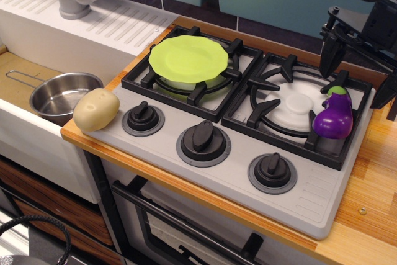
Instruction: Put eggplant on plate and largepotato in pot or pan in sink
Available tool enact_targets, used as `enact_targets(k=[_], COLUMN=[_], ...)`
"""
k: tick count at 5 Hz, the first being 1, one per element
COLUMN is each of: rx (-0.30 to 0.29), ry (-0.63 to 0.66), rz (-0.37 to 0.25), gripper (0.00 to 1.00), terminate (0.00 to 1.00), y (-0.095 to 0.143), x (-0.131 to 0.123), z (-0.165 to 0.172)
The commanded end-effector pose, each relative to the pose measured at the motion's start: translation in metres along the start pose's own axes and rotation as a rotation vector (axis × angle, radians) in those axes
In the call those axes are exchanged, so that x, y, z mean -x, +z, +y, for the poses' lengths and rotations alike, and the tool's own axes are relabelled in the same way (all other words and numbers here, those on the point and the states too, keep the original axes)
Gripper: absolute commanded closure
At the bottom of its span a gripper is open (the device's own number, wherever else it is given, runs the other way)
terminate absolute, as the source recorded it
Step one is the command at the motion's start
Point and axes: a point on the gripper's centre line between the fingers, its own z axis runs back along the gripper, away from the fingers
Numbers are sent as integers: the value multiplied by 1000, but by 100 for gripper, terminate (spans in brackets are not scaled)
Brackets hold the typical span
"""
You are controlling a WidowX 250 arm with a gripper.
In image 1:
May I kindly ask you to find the black oven door handle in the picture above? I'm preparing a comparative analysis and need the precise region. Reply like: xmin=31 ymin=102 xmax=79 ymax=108
xmin=112 ymin=181 xmax=263 ymax=264

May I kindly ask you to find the wooden drawer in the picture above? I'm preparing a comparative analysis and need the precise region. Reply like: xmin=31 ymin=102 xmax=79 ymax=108
xmin=12 ymin=199 xmax=125 ymax=265
xmin=1 ymin=157 xmax=106 ymax=234

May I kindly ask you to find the black braided cable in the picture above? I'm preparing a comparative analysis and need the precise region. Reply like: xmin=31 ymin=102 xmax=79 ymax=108
xmin=0 ymin=214 xmax=73 ymax=265

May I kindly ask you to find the purple toy eggplant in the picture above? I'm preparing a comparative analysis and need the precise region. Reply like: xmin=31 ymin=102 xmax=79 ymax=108
xmin=312 ymin=86 xmax=354 ymax=140

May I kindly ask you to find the left black burner grate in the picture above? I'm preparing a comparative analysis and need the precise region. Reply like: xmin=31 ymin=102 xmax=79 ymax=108
xmin=121 ymin=26 xmax=264 ymax=122

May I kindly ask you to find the left black stove knob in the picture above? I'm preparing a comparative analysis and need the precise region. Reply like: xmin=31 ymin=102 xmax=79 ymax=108
xmin=122 ymin=101 xmax=165 ymax=137

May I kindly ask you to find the small steel pot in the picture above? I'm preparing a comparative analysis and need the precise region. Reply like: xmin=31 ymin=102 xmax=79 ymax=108
xmin=6 ymin=70 xmax=104 ymax=127

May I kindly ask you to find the beige toy potato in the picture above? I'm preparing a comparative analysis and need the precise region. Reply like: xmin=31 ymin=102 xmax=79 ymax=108
xmin=73 ymin=88 xmax=120 ymax=132

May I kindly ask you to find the black stove knob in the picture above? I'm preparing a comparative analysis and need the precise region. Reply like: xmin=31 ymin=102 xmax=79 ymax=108
xmin=122 ymin=101 xmax=165 ymax=137
xmin=176 ymin=120 xmax=231 ymax=168
xmin=248 ymin=153 xmax=298 ymax=195

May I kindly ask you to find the white toy sink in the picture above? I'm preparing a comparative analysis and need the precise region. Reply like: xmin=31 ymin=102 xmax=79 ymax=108
xmin=1 ymin=0 xmax=176 ymax=204

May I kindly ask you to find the toy oven door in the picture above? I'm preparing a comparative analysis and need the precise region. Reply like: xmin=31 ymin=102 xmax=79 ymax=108
xmin=103 ymin=161 xmax=319 ymax=264

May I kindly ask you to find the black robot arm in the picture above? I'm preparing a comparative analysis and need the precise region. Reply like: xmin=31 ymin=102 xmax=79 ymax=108
xmin=319 ymin=0 xmax=396 ymax=109

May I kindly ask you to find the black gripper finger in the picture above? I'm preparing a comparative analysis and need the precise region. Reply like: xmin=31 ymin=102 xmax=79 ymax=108
xmin=319 ymin=33 xmax=346 ymax=78
xmin=370 ymin=71 xmax=396 ymax=109

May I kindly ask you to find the grey toy stove top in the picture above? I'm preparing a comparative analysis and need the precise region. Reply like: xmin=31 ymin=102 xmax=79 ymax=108
xmin=92 ymin=78 xmax=375 ymax=239

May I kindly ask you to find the lower wooden drawer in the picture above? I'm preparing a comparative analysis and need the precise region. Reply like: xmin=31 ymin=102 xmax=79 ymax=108
xmin=12 ymin=199 xmax=125 ymax=265

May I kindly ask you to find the right black stove knob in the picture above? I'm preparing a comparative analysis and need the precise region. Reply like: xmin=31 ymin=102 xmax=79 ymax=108
xmin=248 ymin=153 xmax=298 ymax=195

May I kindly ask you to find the lime green plate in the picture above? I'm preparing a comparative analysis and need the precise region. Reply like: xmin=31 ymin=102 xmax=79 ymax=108
xmin=149 ymin=35 xmax=229 ymax=83

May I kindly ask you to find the upper wooden drawer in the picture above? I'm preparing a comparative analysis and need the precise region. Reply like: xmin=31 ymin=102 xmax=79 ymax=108
xmin=1 ymin=157 xmax=106 ymax=234

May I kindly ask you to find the middle black stove knob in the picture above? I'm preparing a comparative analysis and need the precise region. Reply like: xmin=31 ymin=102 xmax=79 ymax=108
xmin=176 ymin=120 xmax=231 ymax=168

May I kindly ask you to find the right white burner cap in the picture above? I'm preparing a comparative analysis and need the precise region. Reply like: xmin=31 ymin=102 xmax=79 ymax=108
xmin=265 ymin=73 xmax=328 ymax=132

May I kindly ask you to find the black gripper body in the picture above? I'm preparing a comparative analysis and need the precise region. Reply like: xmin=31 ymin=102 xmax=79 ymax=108
xmin=321 ymin=6 xmax=396 ymax=73

